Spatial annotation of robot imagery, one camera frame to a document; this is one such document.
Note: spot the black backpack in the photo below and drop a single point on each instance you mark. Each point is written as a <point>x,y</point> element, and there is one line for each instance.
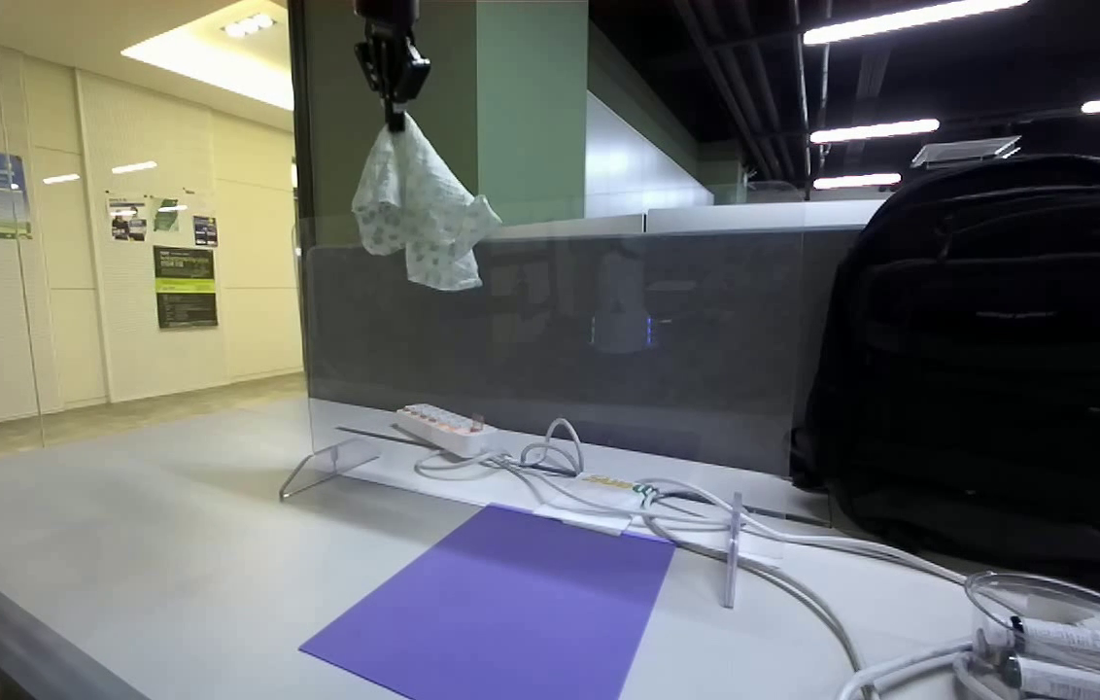
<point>999,361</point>

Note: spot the white patterned towel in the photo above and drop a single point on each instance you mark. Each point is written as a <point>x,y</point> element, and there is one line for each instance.
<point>425,207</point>

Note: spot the purple paper sheet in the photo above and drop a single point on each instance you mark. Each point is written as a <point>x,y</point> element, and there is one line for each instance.
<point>512,606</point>

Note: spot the small wall photo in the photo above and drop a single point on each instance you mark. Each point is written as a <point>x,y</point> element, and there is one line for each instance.
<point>124,219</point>
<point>202,230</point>
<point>167,214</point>

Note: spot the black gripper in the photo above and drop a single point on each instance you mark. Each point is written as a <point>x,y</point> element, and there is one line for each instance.
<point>386,20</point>

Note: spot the white power strip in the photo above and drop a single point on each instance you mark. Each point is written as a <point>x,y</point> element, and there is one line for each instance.
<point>446,430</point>

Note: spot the clear acrylic glass screen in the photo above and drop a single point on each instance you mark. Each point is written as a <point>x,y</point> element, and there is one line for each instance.
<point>731,556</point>

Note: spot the grey partition panel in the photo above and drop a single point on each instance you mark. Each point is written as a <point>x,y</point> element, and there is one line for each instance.
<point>705,337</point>

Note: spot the bright recessed ceiling panel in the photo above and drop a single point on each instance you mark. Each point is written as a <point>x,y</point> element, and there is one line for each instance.
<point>218,61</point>

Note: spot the dark green wall poster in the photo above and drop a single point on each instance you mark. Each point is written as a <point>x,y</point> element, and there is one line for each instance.
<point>184,290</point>

